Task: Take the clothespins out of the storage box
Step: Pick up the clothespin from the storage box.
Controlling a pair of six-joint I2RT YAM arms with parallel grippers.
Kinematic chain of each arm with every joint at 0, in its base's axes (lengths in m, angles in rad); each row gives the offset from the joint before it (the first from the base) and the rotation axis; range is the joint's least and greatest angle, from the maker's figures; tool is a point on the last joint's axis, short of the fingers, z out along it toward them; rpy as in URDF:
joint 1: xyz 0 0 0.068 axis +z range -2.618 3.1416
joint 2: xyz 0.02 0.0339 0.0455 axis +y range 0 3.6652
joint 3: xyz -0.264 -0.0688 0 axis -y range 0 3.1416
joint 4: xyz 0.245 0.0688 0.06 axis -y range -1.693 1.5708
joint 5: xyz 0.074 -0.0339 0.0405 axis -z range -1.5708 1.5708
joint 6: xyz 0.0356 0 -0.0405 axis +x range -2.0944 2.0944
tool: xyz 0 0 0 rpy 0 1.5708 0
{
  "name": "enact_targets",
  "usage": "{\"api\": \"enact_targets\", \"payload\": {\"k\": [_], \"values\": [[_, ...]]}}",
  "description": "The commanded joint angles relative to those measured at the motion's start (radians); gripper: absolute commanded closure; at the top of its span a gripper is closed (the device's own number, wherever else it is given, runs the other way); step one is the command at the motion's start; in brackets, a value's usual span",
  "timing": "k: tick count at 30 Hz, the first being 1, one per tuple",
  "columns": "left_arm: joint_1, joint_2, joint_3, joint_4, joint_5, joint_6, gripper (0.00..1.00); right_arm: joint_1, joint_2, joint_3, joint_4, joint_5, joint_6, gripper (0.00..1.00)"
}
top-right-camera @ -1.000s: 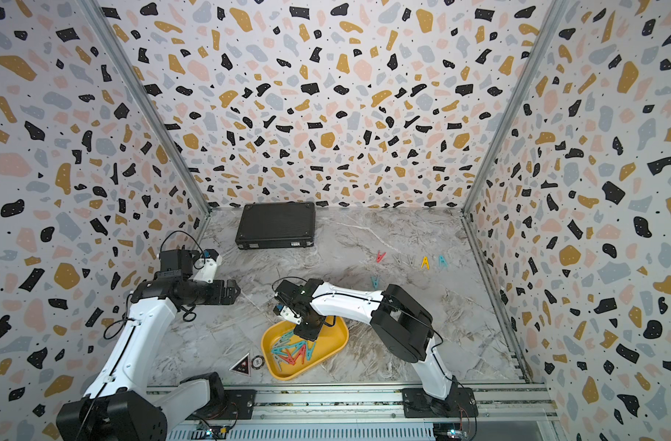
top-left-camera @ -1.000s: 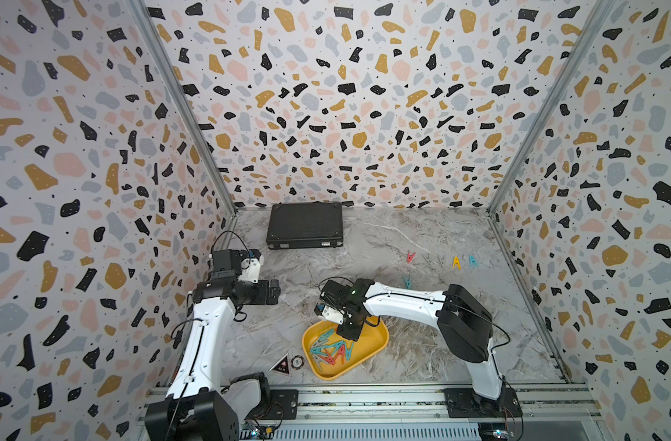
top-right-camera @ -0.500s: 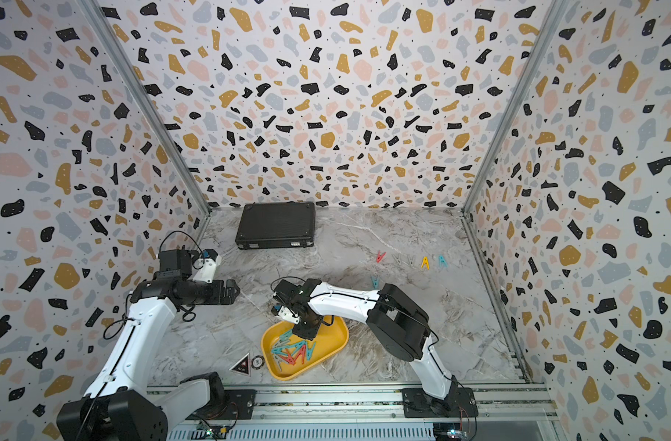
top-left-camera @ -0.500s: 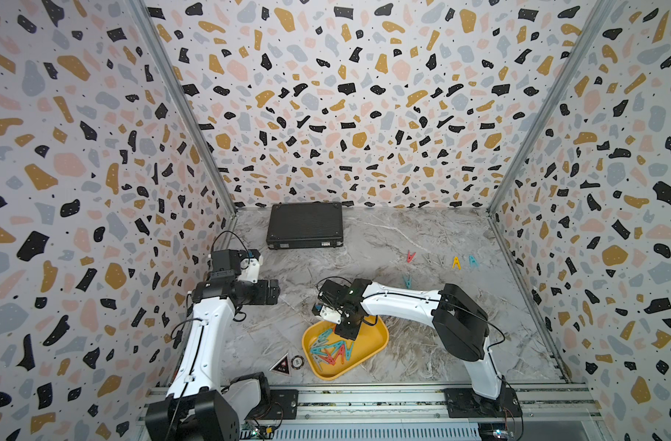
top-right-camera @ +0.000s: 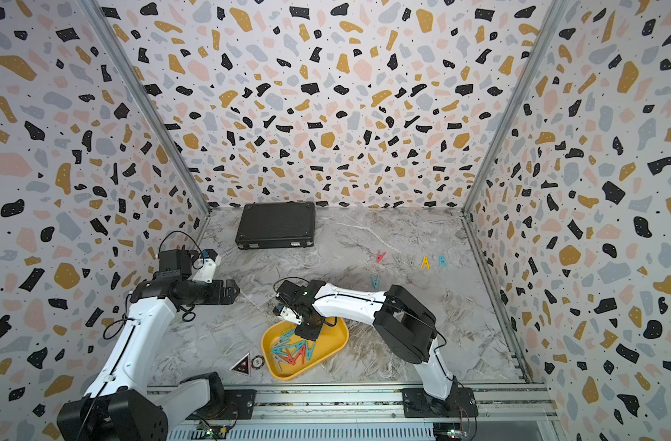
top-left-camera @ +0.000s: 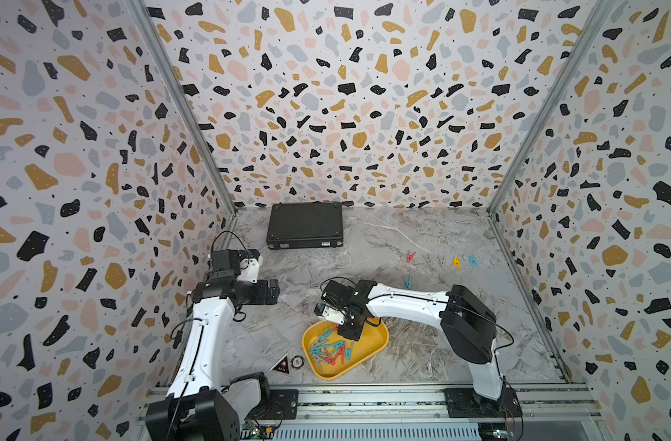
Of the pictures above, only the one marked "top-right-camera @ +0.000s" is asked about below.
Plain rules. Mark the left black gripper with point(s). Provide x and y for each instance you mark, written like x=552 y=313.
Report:
x=215 y=298

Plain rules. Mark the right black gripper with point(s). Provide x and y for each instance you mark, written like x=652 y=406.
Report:
x=305 y=334

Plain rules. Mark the yellow plastic storage tray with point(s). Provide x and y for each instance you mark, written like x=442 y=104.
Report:
x=331 y=341

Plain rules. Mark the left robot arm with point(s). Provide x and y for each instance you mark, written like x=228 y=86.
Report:
x=116 y=405

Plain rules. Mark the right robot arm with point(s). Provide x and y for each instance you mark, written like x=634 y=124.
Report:
x=405 y=325

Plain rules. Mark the red clothespin in tray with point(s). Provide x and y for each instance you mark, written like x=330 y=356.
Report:
x=298 y=357

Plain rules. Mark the black triangle marker sticker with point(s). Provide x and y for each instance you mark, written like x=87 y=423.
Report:
x=243 y=366

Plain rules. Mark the black hard case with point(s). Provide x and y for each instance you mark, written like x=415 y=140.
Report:
x=277 y=225

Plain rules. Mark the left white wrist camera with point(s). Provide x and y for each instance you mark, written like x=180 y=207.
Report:
x=210 y=261

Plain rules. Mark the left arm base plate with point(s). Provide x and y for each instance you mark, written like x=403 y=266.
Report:
x=235 y=405

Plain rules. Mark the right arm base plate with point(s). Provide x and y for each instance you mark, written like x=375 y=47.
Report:
x=460 y=402

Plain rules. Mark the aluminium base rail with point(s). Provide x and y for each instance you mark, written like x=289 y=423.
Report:
x=360 y=411

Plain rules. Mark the left frame aluminium post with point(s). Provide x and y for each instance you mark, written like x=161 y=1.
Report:
x=94 y=15

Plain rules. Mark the frame aluminium post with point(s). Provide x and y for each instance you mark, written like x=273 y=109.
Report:
x=94 y=15
x=551 y=21

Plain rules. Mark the right frame aluminium post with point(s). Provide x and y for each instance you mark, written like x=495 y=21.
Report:
x=551 y=21

